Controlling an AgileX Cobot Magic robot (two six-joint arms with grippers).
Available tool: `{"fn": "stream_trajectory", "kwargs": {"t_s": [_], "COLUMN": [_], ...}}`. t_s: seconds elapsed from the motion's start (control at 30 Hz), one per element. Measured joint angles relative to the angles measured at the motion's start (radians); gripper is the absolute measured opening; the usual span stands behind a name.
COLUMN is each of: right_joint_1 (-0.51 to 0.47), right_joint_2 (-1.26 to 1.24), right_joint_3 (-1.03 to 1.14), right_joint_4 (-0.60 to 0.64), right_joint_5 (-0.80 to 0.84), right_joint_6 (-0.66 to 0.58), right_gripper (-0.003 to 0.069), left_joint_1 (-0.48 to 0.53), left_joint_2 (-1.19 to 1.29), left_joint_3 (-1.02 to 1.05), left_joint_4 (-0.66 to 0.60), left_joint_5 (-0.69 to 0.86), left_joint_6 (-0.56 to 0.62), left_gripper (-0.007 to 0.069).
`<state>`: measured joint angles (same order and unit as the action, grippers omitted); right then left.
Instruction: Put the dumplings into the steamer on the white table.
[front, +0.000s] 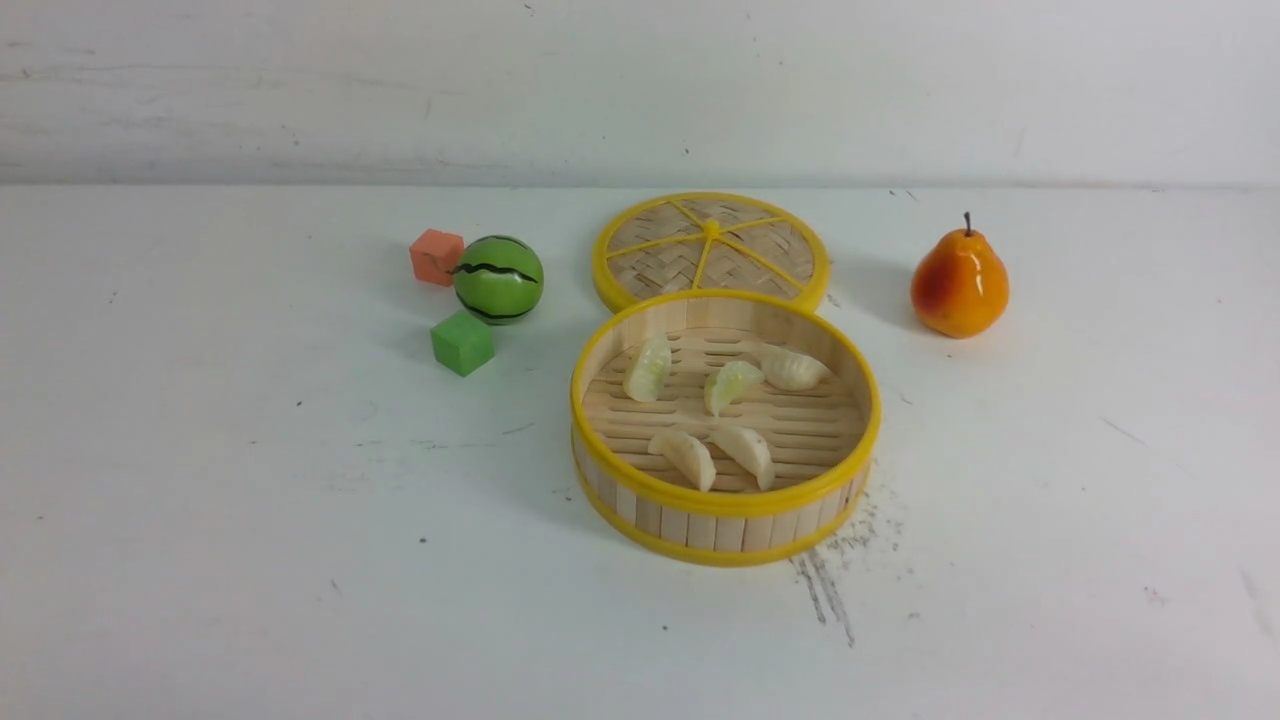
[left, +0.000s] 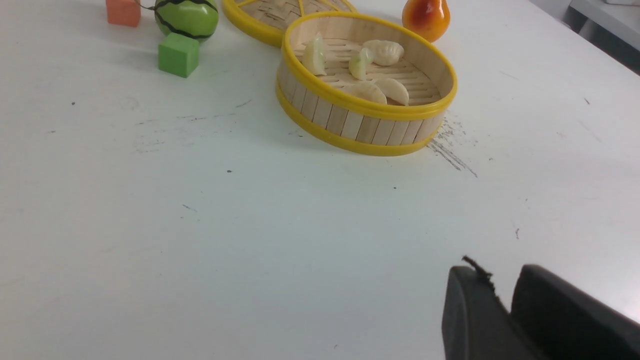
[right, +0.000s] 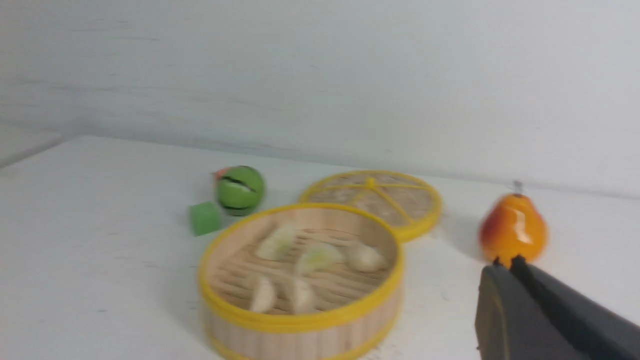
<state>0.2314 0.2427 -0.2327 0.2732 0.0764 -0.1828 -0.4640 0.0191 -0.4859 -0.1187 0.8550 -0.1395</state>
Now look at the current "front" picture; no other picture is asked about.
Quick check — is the greenish dumpling front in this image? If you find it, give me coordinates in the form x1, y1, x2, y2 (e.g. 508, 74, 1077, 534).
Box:
622, 334, 673, 404

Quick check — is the greenish dumpling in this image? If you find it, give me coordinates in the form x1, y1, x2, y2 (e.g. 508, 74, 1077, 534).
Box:
703, 360, 765, 418
622, 334, 673, 404

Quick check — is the cream dumpling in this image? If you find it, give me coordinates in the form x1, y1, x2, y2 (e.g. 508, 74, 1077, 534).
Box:
648, 429, 717, 493
709, 427, 776, 491

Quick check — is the white dumpling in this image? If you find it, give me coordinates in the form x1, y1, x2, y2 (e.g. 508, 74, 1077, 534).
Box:
748, 343, 833, 392

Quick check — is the bamboo steamer tray yellow rim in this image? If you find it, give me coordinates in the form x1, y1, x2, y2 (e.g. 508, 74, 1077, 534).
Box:
570, 290, 882, 568

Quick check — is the woven bamboo steamer lid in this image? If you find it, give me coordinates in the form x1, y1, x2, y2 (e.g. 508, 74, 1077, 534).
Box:
591, 191, 831, 313

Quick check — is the green toy watermelon ball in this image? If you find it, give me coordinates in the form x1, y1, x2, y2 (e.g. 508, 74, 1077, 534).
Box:
452, 234, 544, 325

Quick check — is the green foam cube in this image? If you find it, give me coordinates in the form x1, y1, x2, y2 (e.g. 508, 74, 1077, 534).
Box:
430, 309, 495, 377

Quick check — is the orange foam cube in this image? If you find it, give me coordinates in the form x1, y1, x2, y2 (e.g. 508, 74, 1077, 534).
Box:
410, 228, 466, 287

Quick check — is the orange toy pear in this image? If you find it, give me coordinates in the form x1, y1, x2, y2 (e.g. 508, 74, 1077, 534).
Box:
910, 211, 1010, 340

